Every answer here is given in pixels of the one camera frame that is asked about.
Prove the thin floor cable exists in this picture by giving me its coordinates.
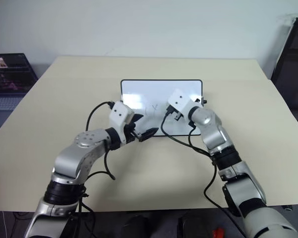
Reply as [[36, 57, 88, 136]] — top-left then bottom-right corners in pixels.
[[0, 210, 24, 238]]

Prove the open laptop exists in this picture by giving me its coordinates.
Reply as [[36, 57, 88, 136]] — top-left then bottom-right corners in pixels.
[[0, 53, 39, 111]]

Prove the dark rounded shape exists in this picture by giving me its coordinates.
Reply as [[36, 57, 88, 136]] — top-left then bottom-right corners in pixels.
[[178, 210, 216, 238]]

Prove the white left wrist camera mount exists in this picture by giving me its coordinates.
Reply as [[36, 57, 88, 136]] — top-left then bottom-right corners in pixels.
[[108, 101, 136, 145]]

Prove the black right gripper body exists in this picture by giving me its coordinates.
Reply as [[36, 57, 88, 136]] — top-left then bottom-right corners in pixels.
[[165, 104, 186, 122]]

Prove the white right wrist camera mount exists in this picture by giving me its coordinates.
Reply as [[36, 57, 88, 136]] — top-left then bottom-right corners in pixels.
[[167, 88, 202, 120]]

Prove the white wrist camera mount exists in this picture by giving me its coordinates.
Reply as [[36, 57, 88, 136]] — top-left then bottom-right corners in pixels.
[[108, 101, 136, 145], [167, 88, 202, 120]]

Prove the white whiteboard with black frame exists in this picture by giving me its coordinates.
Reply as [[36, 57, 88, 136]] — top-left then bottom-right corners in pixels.
[[120, 79, 204, 137]]

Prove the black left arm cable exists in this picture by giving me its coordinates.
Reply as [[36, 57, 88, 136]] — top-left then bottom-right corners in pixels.
[[85, 101, 116, 180]]

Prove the black chair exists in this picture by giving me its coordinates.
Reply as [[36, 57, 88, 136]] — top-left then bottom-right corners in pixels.
[[270, 17, 298, 137]]

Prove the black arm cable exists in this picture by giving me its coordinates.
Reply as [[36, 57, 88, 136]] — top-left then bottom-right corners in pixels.
[[85, 101, 116, 180], [161, 109, 230, 209]]

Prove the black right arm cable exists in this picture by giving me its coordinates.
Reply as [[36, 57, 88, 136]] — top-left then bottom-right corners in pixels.
[[161, 109, 230, 209]]

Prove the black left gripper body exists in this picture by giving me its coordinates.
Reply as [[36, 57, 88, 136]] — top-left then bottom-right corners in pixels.
[[124, 121, 143, 144]]

